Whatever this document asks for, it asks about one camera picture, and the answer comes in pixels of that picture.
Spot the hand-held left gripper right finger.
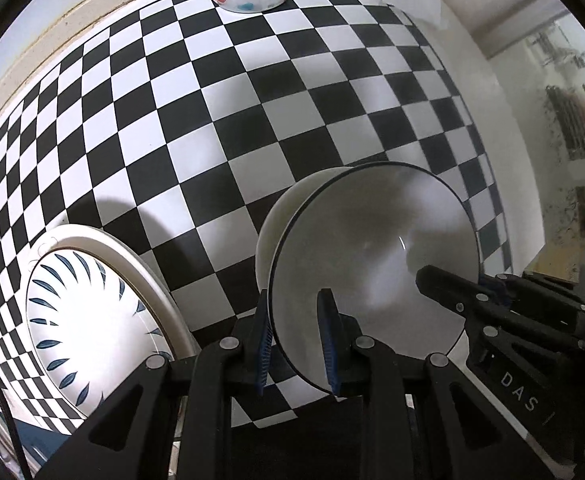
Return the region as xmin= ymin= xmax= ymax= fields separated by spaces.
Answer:
xmin=317 ymin=287 xmax=556 ymax=480

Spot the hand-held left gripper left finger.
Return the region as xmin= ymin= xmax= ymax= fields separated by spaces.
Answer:
xmin=37 ymin=289 xmax=276 ymax=480

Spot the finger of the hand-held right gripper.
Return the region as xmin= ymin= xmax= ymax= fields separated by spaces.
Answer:
xmin=480 ymin=271 xmax=585 ymax=314
xmin=415 ymin=265 xmax=585 ymax=361

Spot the black rimmed white bowl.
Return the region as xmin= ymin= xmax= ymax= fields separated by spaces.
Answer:
xmin=267 ymin=162 xmax=483 ymax=398

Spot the plain white bowl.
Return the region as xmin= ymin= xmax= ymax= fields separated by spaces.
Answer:
xmin=255 ymin=166 xmax=353 ymax=301

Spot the blue leaf pattern plate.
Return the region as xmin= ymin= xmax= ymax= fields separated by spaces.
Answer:
xmin=25 ymin=249 xmax=176 ymax=418

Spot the patterned glass sliding door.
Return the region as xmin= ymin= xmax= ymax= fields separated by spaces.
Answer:
xmin=473 ymin=0 xmax=585 ymax=286

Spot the blue cabinet front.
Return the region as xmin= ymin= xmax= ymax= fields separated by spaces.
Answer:
xmin=15 ymin=412 xmax=80 ymax=480

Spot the black white checkered tablecloth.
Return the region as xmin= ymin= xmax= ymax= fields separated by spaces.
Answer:
xmin=0 ymin=0 xmax=516 ymax=433

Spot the black cable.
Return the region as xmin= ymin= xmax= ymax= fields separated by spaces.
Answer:
xmin=0 ymin=340 xmax=29 ymax=480

